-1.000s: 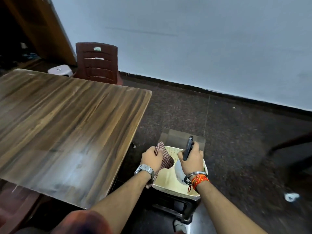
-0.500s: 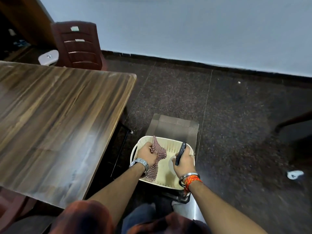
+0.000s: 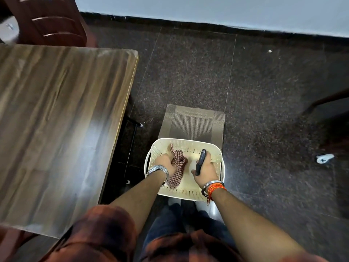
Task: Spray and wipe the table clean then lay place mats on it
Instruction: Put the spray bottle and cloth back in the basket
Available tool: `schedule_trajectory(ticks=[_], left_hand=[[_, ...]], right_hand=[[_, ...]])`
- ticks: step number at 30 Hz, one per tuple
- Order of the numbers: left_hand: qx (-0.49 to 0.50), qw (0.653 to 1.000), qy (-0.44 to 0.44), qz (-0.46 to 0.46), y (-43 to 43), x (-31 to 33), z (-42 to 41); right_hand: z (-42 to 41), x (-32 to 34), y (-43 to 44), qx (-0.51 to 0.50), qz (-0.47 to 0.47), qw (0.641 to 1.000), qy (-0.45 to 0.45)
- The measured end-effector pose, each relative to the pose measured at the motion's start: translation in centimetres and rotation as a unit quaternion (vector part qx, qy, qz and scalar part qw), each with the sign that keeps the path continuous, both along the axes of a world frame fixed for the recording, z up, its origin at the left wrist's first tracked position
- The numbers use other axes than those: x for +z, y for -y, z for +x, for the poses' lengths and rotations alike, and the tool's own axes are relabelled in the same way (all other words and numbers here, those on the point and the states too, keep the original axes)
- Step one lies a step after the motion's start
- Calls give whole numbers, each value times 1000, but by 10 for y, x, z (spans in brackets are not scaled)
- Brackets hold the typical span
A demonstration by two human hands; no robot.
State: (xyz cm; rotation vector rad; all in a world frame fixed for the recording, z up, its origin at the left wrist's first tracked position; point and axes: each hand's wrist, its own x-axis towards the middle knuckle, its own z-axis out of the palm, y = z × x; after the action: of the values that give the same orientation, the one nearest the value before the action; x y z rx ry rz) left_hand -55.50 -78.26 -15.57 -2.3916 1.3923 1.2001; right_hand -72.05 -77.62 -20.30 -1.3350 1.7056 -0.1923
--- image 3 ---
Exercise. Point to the red white checked cloth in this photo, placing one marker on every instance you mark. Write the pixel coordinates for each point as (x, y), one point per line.
(177, 166)

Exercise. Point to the blue jeans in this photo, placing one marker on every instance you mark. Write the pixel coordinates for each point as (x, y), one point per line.
(166, 223)

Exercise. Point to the silver bangle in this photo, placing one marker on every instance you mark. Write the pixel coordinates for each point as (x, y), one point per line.
(212, 182)

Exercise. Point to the orange plaid shirt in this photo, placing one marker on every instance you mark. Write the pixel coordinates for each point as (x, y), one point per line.
(103, 234)

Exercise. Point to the person's right forearm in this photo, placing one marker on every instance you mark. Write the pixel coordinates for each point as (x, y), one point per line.
(250, 229)

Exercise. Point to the person's right hand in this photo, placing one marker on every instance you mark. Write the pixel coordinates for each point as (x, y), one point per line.
(208, 173)

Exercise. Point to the cream plastic basket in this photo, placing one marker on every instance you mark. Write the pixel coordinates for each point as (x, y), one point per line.
(188, 185)

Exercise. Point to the dark wooden furniture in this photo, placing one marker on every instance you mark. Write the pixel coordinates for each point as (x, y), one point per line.
(335, 125)

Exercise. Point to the wooden table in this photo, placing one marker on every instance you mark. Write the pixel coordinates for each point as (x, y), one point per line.
(54, 133)

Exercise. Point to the maroon plastic chair green label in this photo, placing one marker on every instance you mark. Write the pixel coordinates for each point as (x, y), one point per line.
(54, 21)

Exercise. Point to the white floral spray bottle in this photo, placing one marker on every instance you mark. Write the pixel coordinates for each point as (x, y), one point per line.
(201, 160)

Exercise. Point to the person's left hand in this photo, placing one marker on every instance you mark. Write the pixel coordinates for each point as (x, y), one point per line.
(165, 162)

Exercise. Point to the white floor paper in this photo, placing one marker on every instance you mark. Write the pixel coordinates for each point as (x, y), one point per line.
(324, 158)

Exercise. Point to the silver wristwatch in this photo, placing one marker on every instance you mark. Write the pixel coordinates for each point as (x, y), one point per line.
(158, 169)

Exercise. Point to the grey woven placemat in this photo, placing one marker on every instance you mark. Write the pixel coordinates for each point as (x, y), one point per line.
(191, 122)

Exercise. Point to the person's left forearm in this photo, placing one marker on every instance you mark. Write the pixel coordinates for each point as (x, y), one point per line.
(139, 201)

